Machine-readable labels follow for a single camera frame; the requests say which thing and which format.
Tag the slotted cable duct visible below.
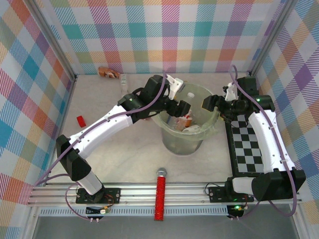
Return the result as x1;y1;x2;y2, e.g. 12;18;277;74
39;208;229;217

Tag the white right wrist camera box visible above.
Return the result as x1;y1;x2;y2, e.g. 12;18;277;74
222;83;237;102

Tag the clear bin with green liner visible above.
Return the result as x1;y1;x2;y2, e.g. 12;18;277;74
152;83;220;155

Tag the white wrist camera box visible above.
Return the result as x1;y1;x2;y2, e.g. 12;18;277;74
165;74;184;99
222;83;237;102

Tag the small connector board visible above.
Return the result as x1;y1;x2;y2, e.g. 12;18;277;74
86;206;111;215
227;204;245;218

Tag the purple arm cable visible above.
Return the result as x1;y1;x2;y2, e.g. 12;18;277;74
230;65;300;221
33;72;167;221

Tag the black white checkerboard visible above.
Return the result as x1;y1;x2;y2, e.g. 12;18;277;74
225;113;269;176

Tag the slim clear plastic bottle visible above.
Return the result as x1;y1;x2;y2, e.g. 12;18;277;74
120;74;129;95

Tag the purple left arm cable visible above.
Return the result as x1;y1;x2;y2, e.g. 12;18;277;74
33;72;167;221

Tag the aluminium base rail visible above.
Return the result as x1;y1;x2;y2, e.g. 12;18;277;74
27;183;304;207

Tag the green plastic bin liner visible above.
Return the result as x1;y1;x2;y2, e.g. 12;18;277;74
151;83;221;140

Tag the aluminium frame post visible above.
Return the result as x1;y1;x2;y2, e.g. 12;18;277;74
248;0;297;78
29;0;77;81

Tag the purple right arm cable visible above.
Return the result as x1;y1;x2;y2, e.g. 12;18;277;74
230;65;300;221

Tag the red glitter microphone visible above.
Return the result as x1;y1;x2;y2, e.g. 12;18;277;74
154;168;168;222

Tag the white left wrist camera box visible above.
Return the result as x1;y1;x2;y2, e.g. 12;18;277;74
165;74;184;99

